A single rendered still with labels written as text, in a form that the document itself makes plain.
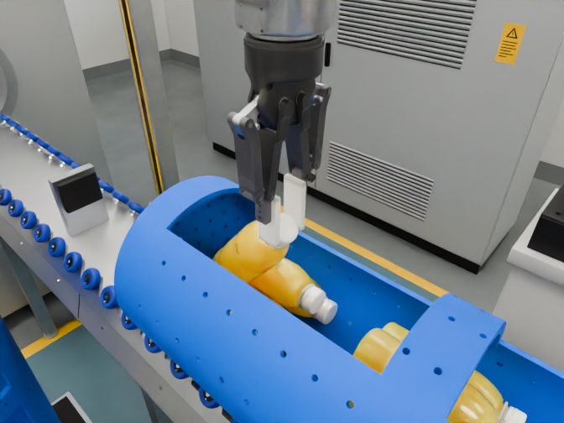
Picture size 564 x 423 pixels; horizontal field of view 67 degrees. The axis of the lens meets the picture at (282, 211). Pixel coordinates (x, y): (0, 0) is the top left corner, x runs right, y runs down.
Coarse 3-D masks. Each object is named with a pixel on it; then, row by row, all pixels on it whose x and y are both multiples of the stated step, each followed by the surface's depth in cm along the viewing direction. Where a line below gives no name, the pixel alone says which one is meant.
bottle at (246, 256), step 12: (252, 228) 54; (240, 240) 55; (252, 240) 54; (228, 252) 58; (240, 252) 55; (252, 252) 54; (264, 252) 53; (276, 252) 53; (228, 264) 59; (240, 264) 57; (252, 264) 55; (264, 264) 55; (276, 264) 56; (240, 276) 59; (252, 276) 59
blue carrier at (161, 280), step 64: (192, 192) 63; (128, 256) 61; (192, 256) 55; (320, 256) 72; (192, 320) 53; (256, 320) 48; (384, 320) 67; (448, 320) 44; (256, 384) 47; (320, 384) 43; (384, 384) 40; (448, 384) 39; (512, 384) 56
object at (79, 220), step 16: (64, 176) 97; (80, 176) 98; (96, 176) 100; (64, 192) 96; (80, 192) 99; (96, 192) 102; (64, 208) 99; (80, 208) 100; (96, 208) 105; (64, 224) 103; (80, 224) 104; (96, 224) 107
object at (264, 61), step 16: (256, 48) 37; (272, 48) 37; (288, 48) 37; (304, 48) 37; (320, 48) 38; (256, 64) 38; (272, 64) 38; (288, 64) 37; (304, 64) 38; (320, 64) 39; (256, 80) 39; (272, 80) 38; (288, 80) 38; (304, 80) 39; (272, 96) 40; (288, 96) 42; (272, 112) 41; (272, 128) 43
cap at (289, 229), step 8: (280, 216) 52; (288, 216) 53; (280, 224) 52; (288, 224) 52; (296, 224) 53; (280, 232) 51; (288, 232) 52; (296, 232) 52; (280, 240) 51; (288, 240) 51
